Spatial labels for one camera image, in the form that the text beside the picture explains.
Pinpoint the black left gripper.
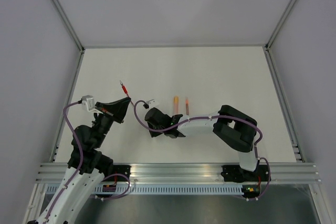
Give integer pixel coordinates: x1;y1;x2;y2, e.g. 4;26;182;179
93;97;131;148

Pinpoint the red gel pen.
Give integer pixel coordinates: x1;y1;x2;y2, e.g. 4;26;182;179
119;80;134;107

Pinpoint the translucent orange highlighter marker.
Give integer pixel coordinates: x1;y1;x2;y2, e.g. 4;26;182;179
173;96;179;115

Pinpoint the wooden orange highlighter pencil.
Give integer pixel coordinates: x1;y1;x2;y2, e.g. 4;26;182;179
185;98;190;115

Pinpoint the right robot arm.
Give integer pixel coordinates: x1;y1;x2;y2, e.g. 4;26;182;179
144;105;262;180

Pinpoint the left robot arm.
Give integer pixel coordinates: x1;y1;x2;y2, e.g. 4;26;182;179
31;95;131;223

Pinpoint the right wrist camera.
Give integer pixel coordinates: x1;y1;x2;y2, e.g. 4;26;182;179
143;99;159;109

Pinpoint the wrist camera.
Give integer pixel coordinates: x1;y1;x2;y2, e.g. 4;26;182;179
143;99;159;109
81;95;96;113

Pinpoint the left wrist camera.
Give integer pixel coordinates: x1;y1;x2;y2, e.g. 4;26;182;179
81;95;96;113

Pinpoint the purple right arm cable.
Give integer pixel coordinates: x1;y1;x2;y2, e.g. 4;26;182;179
133;100;271;201

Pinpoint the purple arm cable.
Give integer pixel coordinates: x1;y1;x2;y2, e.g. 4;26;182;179
46;100;131;222
133;100;271;201

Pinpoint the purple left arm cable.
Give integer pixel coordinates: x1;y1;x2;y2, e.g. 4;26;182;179
46;100;131;222

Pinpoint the aluminium mounting rail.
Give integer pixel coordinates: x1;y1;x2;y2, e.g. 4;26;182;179
35;163;322;185

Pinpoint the white slotted cable duct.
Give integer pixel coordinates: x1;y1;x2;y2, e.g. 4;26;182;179
46;184;244;195

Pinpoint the left aluminium frame post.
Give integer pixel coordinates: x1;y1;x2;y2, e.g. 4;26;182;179
35;0;85;51

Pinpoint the aluminium frame post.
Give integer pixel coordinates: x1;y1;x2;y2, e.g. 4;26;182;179
35;0;85;51
264;0;314;50

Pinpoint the right aluminium frame post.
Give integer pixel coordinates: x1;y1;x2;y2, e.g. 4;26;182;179
264;0;314;50

